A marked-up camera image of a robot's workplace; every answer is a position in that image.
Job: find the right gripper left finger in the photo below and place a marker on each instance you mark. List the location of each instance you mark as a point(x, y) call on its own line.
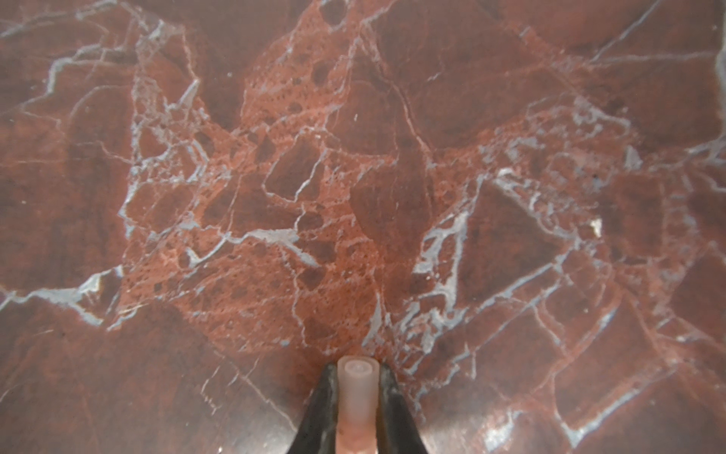
point(317, 431)

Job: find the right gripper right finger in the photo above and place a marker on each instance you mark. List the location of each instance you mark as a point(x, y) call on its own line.
point(396, 430)

